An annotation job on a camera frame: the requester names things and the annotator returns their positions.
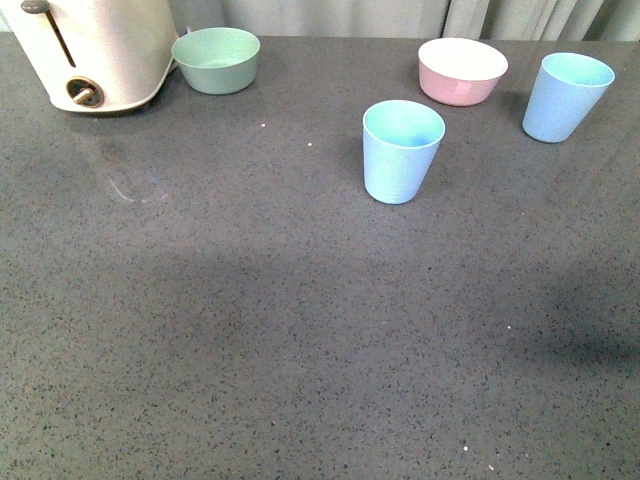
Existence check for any blue cup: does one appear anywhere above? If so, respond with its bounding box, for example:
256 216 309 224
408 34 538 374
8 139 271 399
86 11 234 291
522 52 615 143
363 100 446 205

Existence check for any green bowl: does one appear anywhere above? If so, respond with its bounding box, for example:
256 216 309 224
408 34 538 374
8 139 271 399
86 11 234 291
171 27 261 95

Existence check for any white toaster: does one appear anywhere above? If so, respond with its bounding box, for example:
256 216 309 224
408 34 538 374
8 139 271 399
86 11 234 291
1 0 178 113

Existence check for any grey curtain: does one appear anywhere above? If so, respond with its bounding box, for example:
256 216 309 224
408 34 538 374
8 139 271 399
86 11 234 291
170 0 639 41

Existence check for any pink bowl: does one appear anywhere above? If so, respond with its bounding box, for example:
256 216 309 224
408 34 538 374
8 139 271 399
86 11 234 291
418 38 509 106

